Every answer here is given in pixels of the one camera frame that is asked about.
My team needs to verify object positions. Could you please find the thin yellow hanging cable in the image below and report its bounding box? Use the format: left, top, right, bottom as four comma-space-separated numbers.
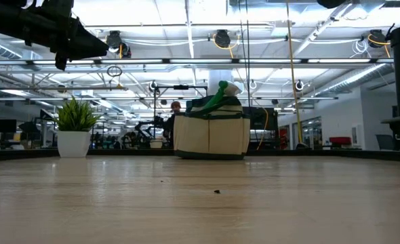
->
256, 107, 270, 150

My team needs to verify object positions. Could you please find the yellow hanging cord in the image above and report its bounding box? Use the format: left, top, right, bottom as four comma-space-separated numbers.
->
285, 0, 303, 148

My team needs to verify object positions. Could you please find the red background object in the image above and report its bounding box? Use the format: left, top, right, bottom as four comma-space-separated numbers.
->
279, 125, 289, 150

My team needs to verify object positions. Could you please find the silver ventilation duct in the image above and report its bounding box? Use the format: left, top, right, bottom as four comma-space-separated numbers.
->
315, 64, 394, 96

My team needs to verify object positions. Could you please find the black ceiling cable reel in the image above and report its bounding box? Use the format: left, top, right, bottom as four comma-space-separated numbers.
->
104, 30, 133, 59
367, 29, 391, 49
213, 29, 233, 49

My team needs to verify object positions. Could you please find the black hanging cable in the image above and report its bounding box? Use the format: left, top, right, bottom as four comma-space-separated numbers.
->
237, 0, 252, 109

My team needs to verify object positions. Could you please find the artificial plant in white pot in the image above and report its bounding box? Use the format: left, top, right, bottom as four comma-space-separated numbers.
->
52, 96, 102, 159

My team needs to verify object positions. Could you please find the beige gardening bag green trim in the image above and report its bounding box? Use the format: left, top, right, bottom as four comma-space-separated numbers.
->
172, 96, 252, 161

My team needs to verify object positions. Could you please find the red seat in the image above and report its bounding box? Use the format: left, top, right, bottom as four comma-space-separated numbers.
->
329, 136, 353, 146

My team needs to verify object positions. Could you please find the person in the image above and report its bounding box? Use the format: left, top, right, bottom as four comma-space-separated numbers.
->
162, 100, 184, 149

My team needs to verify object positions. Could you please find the black background screen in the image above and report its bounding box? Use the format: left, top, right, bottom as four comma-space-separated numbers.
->
249, 106, 279, 131

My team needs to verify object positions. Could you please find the green spray bottle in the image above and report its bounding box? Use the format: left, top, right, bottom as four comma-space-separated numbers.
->
199, 80, 243, 116

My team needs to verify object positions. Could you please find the long ceiling light bar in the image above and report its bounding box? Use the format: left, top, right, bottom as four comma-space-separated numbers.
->
0, 57, 395, 66

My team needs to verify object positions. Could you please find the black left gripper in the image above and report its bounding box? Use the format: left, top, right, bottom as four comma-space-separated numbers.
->
20, 0, 109, 71

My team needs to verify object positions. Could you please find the black aluminium table frame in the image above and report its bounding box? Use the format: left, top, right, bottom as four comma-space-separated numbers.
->
0, 148, 400, 163

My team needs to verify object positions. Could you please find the distant dark monitor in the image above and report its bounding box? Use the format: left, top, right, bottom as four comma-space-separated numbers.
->
0, 119, 18, 134

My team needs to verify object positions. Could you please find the white building column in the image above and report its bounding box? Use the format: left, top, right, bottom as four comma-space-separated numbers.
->
208, 69, 235, 98

